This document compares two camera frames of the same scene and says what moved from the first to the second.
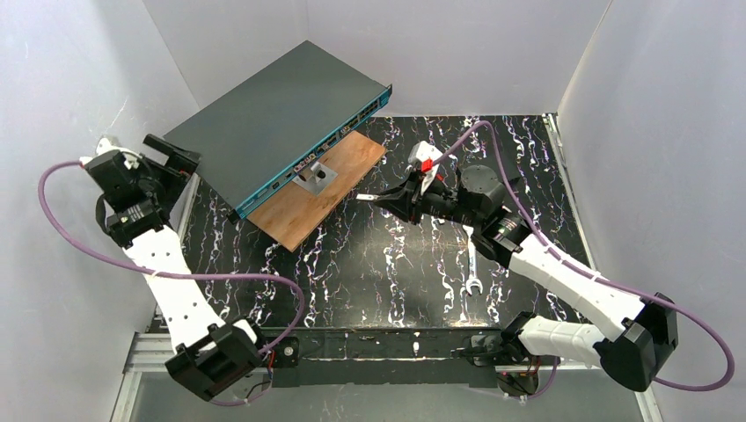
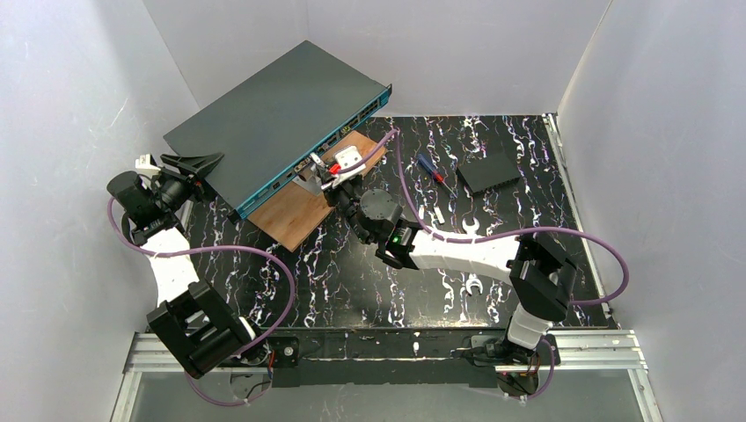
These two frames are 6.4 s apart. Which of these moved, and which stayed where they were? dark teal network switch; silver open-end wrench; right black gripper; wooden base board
Moved: right black gripper
Stayed: silver open-end wrench; dark teal network switch; wooden base board
